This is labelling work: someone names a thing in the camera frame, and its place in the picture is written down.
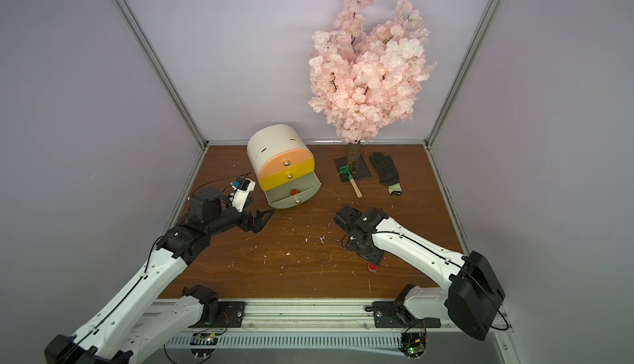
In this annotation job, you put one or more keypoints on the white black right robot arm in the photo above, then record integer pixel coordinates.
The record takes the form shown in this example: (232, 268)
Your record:
(474, 293)

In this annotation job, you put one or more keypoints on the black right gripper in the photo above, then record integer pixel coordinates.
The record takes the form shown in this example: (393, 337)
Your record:
(355, 238)

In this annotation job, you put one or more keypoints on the pale green bottom drawer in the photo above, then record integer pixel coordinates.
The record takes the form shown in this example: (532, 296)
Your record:
(280, 198)

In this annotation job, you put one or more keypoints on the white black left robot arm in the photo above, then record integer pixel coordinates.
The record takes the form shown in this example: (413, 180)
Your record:
(113, 335)

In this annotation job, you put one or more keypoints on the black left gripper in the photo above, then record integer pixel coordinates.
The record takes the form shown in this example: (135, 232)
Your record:
(256, 224)

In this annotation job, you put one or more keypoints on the yellow drawer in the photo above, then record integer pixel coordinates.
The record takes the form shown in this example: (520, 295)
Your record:
(273, 175)

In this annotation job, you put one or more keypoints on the black work glove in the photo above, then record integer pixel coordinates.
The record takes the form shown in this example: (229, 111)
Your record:
(387, 172)

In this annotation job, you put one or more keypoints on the left control board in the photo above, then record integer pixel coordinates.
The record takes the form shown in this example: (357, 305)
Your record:
(202, 345)

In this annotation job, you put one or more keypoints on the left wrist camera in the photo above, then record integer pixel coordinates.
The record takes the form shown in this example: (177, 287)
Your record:
(242, 187)

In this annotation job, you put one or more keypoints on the right control board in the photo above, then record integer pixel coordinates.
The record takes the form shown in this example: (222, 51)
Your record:
(413, 345)

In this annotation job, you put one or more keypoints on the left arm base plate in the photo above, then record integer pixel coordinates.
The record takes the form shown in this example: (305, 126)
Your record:
(228, 314)

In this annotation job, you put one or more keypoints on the green wooden-handled brush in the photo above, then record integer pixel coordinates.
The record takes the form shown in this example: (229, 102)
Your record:
(345, 171)

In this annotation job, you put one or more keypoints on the cream round drawer cabinet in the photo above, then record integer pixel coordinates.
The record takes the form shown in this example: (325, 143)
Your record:
(276, 138)

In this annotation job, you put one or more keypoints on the orange top drawer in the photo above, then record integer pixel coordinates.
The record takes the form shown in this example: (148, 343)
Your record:
(277, 161)

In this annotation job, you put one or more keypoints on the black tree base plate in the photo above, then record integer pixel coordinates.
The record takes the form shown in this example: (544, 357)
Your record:
(362, 172)

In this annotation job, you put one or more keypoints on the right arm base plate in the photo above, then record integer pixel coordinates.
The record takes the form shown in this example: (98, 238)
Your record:
(390, 315)

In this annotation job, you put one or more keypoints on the control board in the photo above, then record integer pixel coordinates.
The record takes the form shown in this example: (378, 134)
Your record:
(413, 345)
(202, 345)

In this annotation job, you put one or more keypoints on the pink cherry blossom tree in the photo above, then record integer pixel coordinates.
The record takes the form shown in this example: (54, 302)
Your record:
(364, 81)

